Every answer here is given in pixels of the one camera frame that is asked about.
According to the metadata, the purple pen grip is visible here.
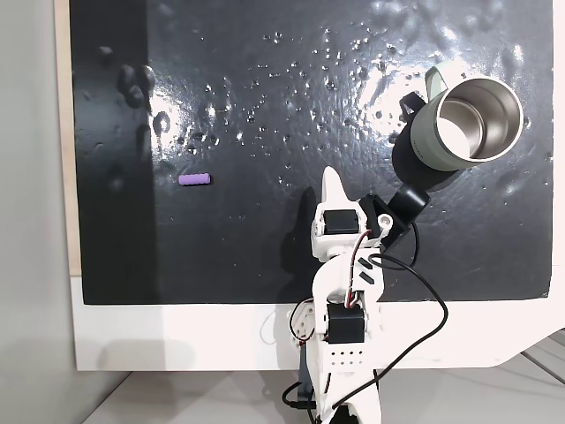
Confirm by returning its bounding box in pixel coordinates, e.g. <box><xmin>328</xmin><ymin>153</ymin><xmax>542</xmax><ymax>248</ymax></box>
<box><xmin>177</xmin><ymin>173</ymin><xmax>214</xmax><ymax>187</ymax></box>

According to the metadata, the pale green steel-lined cup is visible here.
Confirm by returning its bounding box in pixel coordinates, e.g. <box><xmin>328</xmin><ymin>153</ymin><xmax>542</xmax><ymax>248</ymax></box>
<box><xmin>398</xmin><ymin>61</ymin><xmax>527</xmax><ymax>173</ymax></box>

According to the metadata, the black textured mat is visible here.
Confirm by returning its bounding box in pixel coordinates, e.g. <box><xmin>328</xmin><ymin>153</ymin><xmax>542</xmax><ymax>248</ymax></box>
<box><xmin>68</xmin><ymin>0</ymin><xmax>555</xmax><ymax>307</ymax></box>

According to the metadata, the black gripper camera with mount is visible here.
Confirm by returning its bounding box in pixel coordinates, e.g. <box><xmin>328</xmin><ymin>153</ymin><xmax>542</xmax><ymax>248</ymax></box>
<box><xmin>358</xmin><ymin>184</ymin><xmax>432</xmax><ymax>254</ymax></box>

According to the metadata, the thin white wire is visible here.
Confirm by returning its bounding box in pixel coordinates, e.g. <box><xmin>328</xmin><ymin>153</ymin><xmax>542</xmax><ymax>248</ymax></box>
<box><xmin>259</xmin><ymin>308</ymin><xmax>278</xmax><ymax>346</ymax></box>

